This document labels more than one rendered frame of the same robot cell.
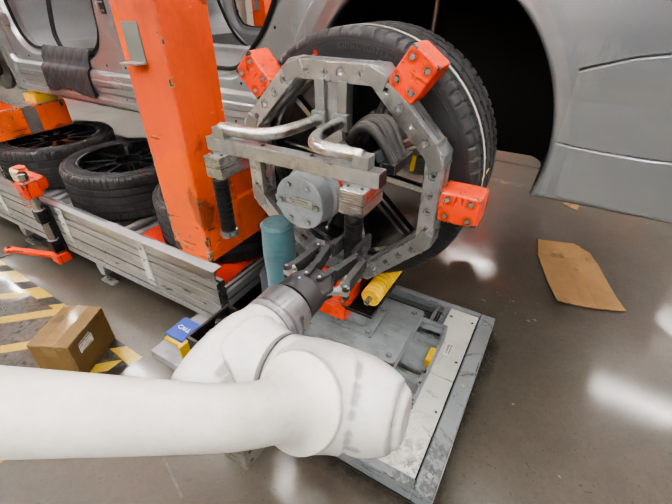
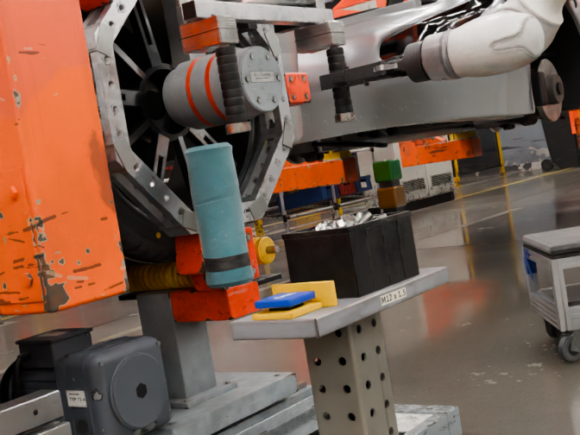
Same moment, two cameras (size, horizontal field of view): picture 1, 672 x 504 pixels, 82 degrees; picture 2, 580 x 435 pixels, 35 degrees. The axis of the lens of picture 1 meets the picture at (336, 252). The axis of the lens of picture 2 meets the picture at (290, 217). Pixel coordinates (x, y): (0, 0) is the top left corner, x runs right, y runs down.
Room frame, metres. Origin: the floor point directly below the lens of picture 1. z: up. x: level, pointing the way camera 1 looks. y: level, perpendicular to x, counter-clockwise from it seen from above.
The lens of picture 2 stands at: (0.56, 1.85, 0.67)
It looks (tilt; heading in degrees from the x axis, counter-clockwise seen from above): 3 degrees down; 277
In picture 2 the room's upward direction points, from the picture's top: 9 degrees counter-clockwise
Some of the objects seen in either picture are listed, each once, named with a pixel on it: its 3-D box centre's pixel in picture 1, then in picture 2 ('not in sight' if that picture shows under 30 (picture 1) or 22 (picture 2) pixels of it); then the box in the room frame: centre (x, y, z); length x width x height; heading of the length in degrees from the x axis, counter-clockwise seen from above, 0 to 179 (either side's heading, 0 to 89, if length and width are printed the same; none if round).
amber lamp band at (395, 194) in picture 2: not in sight; (391, 197); (0.57, 0.10, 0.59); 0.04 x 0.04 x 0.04; 60
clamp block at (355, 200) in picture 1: (361, 194); (319, 36); (0.66, -0.05, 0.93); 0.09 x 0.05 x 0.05; 150
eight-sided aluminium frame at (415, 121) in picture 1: (338, 176); (195, 95); (0.92, -0.01, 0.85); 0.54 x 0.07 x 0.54; 60
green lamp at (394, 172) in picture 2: not in sight; (387, 170); (0.57, 0.10, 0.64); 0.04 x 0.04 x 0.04; 60
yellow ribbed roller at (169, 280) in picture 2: not in sight; (165, 275); (1.07, -0.09, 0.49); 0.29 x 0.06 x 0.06; 150
